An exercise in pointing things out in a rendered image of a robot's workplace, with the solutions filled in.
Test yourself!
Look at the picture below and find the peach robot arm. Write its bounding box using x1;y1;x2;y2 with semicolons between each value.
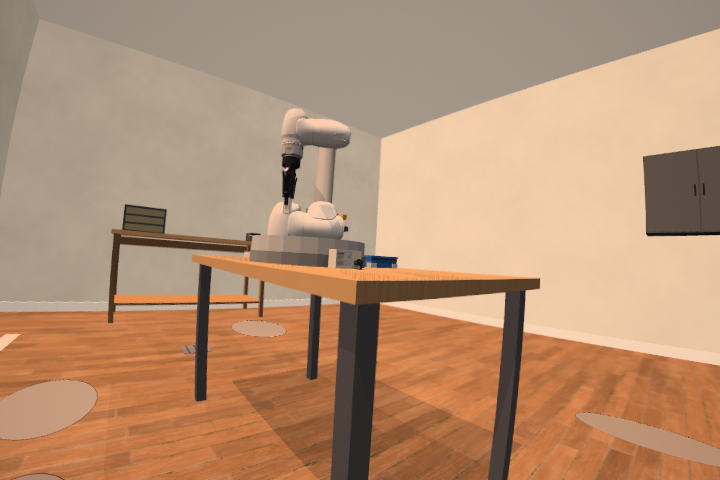
268;109;351;240

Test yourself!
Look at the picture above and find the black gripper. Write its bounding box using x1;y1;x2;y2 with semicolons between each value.
282;156;301;214

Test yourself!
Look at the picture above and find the blue shallow tray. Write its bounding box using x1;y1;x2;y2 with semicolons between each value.
364;255;398;269

